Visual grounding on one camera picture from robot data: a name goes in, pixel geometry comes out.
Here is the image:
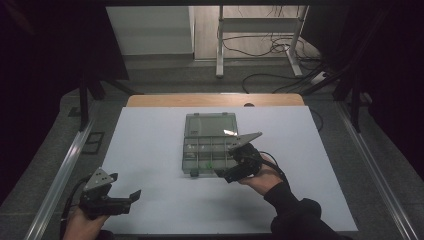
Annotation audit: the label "person's left hand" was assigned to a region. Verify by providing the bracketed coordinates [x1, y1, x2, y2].
[62, 207, 110, 240]

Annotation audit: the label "white table mat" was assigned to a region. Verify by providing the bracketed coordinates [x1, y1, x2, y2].
[99, 105, 360, 235]

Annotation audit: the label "white metal desk frame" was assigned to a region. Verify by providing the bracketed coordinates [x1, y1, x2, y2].
[215, 4, 310, 80]

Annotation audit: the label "aluminium rail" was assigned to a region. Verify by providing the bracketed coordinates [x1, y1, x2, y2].
[335, 100, 422, 240]
[23, 114, 98, 240]

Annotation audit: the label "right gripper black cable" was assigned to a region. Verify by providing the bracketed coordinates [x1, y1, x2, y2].
[259, 150, 290, 188]

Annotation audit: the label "black metal stand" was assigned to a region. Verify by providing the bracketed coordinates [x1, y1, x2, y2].
[77, 64, 145, 132]
[301, 63, 364, 133]

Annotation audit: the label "clear plastic compartment box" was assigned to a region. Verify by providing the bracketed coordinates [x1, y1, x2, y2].
[181, 112, 243, 178]

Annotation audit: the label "white power strip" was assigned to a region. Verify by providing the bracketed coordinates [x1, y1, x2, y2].
[310, 70, 328, 85]

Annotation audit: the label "dark floor socket plate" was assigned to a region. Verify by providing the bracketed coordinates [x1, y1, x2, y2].
[81, 131, 106, 155]

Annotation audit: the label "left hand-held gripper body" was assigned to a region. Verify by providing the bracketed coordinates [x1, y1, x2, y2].
[78, 167, 132, 221]

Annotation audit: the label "long black floor cable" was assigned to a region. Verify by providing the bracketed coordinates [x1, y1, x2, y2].
[241, 63, 326, 95]

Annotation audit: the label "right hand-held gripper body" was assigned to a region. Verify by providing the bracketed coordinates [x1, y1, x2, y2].
[225, 131, 264, 184]

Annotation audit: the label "tangled black floor cables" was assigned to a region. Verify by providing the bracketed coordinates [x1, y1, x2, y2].
[220, 32, 322, 63]

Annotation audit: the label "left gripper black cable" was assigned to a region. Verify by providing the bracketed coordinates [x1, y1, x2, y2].
[59, 174, 94, 240]

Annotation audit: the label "thin black table cable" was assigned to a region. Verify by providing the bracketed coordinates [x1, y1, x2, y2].
[309, 108, 325, 133]

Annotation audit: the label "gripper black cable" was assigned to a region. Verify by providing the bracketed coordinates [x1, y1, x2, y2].
[59, 174, 94, 240]
[259, 150, 290, 188]

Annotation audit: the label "white cabinet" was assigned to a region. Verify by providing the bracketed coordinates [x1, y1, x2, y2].
[105, 5, 195, 56]

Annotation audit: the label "person's right hand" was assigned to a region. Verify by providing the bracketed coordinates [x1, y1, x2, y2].
[237, 162, 285, 197]

